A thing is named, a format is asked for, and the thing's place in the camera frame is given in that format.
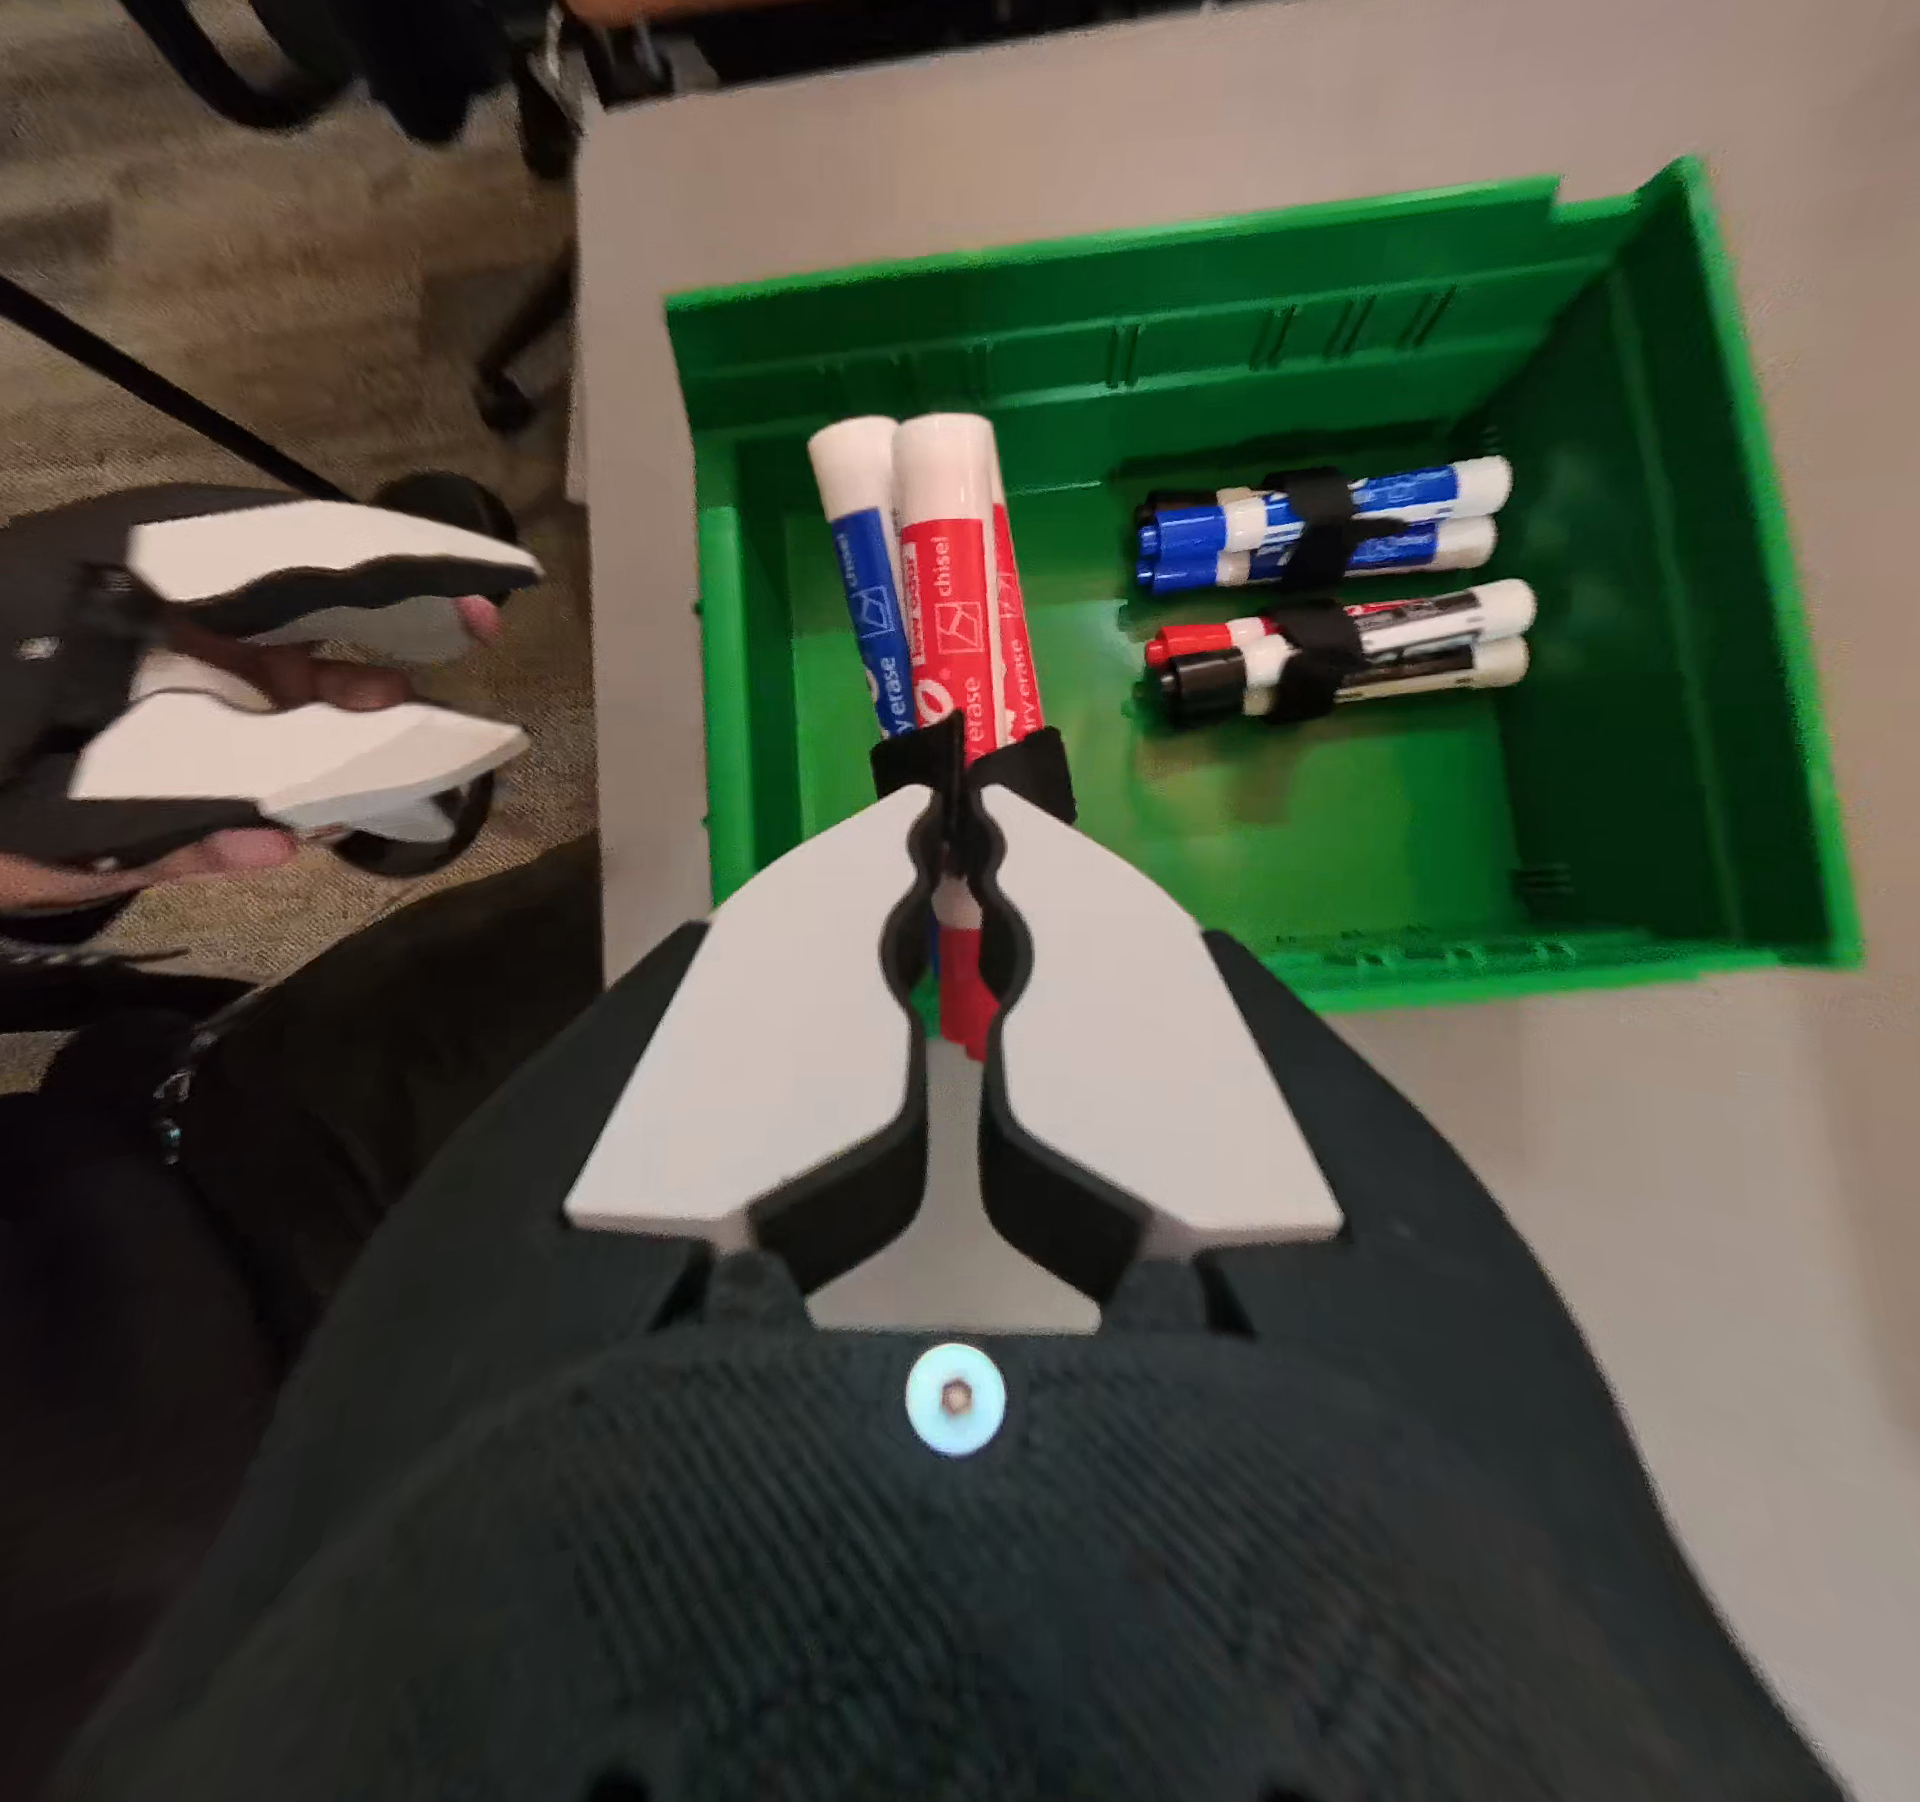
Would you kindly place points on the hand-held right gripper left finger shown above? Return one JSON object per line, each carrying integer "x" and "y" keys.
{"x": 735, "y": 1068}

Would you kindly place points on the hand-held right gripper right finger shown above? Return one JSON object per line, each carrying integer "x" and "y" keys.
{"x": 1170, "y": 1083}

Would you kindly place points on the white desk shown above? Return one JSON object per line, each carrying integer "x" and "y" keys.
{"x": 1576, "y": 1233}

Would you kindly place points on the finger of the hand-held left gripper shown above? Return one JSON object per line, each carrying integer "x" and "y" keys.
{"x": 332, "y": 551}
{"x": 299, "y": 761}

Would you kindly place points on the person's left hand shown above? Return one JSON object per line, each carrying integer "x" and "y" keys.
{"x": 299, "y": 671}

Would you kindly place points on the black chair base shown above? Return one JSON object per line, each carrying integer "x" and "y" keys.
{"x": 517, "y": 394}

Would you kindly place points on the green plastic bin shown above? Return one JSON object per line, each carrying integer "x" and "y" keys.
{"x": 1350, "y": 814}

